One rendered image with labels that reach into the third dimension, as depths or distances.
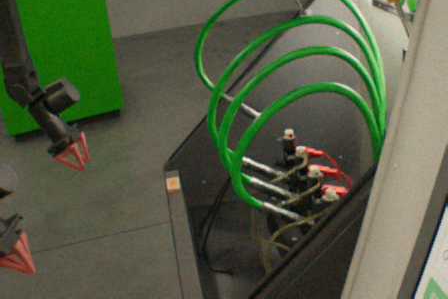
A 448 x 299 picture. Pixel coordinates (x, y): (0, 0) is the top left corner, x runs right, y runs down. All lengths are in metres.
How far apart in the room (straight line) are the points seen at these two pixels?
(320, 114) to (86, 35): 3.06
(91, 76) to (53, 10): 0.60
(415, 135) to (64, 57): 3.79
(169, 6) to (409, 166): 7.00
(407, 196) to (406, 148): 0.06
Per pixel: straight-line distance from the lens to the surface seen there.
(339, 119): 1.41
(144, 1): 7.46
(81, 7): 4.20
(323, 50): 0.81
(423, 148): 0.59
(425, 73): 0.60
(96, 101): 4.37
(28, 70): 1.32
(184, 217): 1.16
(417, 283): 0.60
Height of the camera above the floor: 1.57
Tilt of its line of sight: 24 degrees down
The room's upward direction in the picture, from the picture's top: 4 degrees counter-clockwise
